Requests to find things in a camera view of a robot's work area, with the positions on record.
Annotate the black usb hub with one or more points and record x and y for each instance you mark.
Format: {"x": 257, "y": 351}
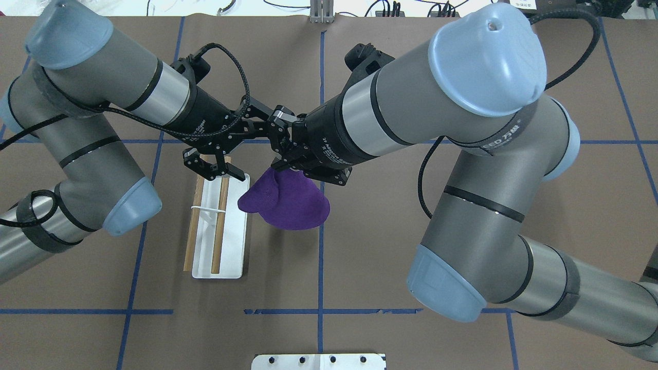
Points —
{"x": 442, "y": 10}
{"x": 388, "y": 9}

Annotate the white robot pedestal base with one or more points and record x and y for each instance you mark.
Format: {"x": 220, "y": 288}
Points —
{"x": 320, "y": 361}

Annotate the black usb hub right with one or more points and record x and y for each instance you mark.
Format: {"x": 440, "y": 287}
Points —
{"x": 442, "y": 10}

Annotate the purple towel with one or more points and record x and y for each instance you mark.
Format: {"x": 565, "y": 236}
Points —
{"x": 286, "y": 200}

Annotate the black usb hub left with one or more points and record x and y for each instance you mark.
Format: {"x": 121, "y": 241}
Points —
{"x": 388, "y": 9}

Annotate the grey aluminium frame post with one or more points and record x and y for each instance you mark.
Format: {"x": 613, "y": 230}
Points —
{"x": 321, "y": 11}

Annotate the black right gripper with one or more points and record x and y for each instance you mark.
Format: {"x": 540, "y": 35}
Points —
{"x": 325, "y": 134}

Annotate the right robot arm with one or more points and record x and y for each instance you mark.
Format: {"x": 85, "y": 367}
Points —
{"x": 479, "y": 82}

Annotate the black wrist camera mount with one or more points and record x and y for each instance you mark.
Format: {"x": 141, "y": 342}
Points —
{"x": 364, "y": 59}

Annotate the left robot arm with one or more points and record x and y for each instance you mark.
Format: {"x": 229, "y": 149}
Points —
{"x": 82, "y": 67}

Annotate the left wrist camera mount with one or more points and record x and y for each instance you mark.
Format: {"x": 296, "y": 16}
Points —
{"x": 193, "y": 68}

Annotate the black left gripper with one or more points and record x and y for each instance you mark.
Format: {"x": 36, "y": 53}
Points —
{"x": 208, "y": 114}

